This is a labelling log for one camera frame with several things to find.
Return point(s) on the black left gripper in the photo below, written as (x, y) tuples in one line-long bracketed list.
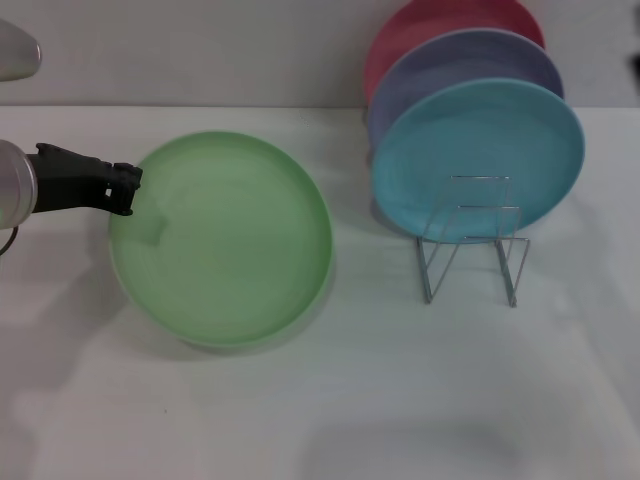
[(65, 182)]

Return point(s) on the green round plate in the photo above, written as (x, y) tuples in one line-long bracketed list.
[(225, 240)]

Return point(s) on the red round plate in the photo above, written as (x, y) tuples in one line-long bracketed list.
[(425, 25)]

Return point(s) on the purple round plate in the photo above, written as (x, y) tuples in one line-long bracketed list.
[(450, 65)]

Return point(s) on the light blue round plate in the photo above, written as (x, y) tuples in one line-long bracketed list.
[(480, 140)]

